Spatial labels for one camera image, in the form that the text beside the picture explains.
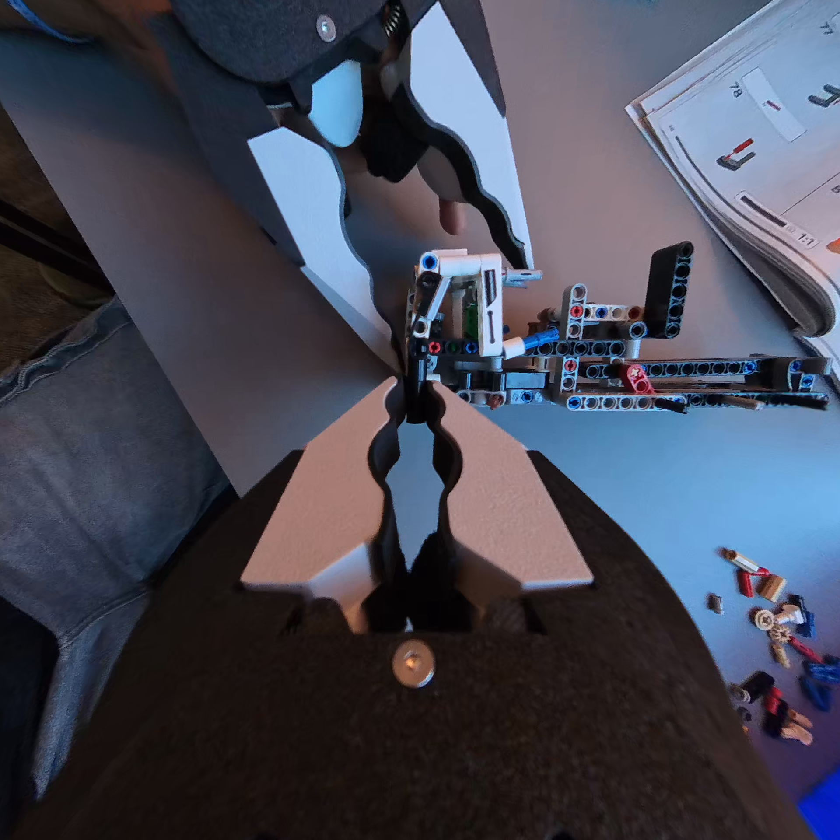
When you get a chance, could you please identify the person's grey jeans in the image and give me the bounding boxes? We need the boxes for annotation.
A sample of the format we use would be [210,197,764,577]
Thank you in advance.
[0,295,234,798]

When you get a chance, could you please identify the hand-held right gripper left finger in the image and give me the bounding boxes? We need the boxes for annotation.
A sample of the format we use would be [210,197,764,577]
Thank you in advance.
[238,375,404,636]

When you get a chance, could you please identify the pile of small colourful lego pieces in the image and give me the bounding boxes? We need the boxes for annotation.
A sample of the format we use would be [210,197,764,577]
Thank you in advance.
[705,546,840,749]

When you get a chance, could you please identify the blue wristband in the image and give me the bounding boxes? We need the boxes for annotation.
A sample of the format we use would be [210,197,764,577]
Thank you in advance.
[10,0,93,46]

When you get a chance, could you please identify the person's left forearm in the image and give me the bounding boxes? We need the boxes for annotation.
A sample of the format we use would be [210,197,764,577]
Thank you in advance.
[0,0,173,47]

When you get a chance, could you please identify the white black lego truck model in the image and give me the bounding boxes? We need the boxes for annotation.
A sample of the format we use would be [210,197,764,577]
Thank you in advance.
[406,240,834,416]

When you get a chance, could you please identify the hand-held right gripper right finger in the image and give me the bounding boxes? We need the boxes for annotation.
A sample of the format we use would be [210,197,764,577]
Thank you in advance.
[425,379,596,608]

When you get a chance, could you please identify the black metal table leg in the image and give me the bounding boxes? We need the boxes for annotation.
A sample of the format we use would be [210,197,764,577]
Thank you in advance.
[0,197,116,293]

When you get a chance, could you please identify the blue plastic bin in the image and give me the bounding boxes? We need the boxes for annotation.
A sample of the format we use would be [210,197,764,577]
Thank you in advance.
[794,764,840,840]

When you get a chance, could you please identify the long black lego pin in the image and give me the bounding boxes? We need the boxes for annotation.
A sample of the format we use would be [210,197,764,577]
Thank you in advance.
[403,348,434,424]

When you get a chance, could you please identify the person's left hand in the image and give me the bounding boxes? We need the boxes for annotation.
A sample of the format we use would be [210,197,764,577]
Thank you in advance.
[331,138,470,236]

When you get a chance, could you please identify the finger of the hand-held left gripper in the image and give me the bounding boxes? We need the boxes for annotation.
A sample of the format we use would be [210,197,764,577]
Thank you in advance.
[247,59,403,374]
[379,0,536,271]

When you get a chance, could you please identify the lego instruction booklet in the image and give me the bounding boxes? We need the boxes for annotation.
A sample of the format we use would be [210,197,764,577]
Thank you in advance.
[623,0,840,382]

